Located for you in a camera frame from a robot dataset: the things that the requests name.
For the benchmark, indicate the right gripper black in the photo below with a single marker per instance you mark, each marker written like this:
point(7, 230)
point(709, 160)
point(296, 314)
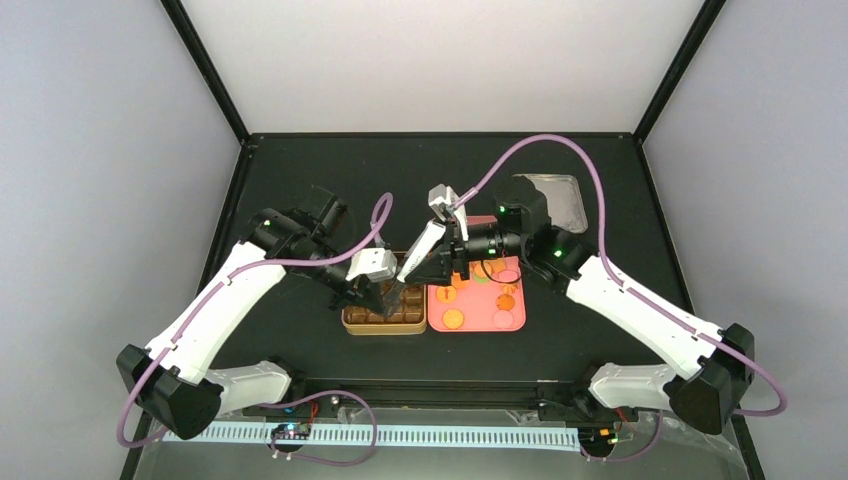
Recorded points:
point(443, 258)

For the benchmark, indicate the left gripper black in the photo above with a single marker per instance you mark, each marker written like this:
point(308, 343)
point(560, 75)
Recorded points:
point(360, 290)

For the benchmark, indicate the gold cookie tin box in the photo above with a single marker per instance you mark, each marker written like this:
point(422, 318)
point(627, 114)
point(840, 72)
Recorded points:
point(408, 319)

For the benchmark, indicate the pink round cookie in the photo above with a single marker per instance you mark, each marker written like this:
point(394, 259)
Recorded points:
point(503, 319)
point(509, 276)

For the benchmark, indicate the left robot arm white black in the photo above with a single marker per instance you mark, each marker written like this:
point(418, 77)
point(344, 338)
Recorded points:
point(171, 378)

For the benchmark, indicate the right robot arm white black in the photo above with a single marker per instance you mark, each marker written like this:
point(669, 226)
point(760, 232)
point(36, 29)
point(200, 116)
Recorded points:
point(705, 369)

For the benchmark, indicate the round golden cookie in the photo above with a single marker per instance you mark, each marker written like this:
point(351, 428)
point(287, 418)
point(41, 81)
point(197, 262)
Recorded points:
point(453, 319)

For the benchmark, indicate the pink plastic tray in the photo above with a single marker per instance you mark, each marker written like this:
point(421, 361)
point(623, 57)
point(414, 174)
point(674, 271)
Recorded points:
point(479, 297)

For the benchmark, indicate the silver tin lid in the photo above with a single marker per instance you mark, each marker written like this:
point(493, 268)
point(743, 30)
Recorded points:
point(564, 200)

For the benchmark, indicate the left circuit board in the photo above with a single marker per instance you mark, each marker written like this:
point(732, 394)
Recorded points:
point(291, 432)

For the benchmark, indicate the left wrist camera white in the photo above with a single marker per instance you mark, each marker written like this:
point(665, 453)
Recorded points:
point(377, 264)

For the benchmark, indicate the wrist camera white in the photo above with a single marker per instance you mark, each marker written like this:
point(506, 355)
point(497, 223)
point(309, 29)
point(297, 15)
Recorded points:
point(377, 264)
point(440, 200)

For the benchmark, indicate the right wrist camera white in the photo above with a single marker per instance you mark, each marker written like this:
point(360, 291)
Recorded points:
point(440, 200)

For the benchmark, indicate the black front rail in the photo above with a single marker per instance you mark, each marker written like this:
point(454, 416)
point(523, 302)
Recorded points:
point(564, 396)

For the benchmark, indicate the white slotted cable duct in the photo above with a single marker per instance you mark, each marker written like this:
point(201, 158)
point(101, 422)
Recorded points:
point(438, 436)

